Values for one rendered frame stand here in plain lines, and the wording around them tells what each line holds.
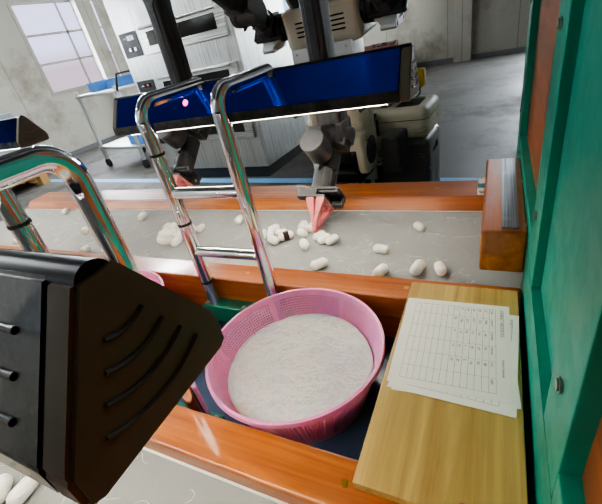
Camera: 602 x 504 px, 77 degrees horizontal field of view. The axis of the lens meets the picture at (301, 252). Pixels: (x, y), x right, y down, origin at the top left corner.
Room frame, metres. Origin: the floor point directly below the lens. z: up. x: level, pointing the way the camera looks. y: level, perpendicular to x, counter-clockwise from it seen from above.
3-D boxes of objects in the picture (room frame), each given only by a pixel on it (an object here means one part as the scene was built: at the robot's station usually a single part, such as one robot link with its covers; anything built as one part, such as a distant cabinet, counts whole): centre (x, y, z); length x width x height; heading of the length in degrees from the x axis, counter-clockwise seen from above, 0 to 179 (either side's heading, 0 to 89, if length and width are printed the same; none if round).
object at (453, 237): (1.02, 0.39, 0.73); 1.81 x 0.30 x 0.02; 59
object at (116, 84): (5.58, 1.83, 0.57); 1.21 x 0.74 x 1.14; 54
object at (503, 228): (0.57, -0.36, 0.83); 0.30 x 0.06 x 0.07; 149
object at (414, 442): (0.31, -0.15, 0.77); 0.33 x 0.15 x 0.01; 149
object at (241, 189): (0.68, 0.09, 0.90); 0.20 x 0.19 x 0.45; 59
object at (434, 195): (1.20, 0.28, 0.67); 1.81 x 0.12 x 0.19; 59
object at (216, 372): (0.42, 0.04, 0.72); 0.27 x 0.27 x 0.10
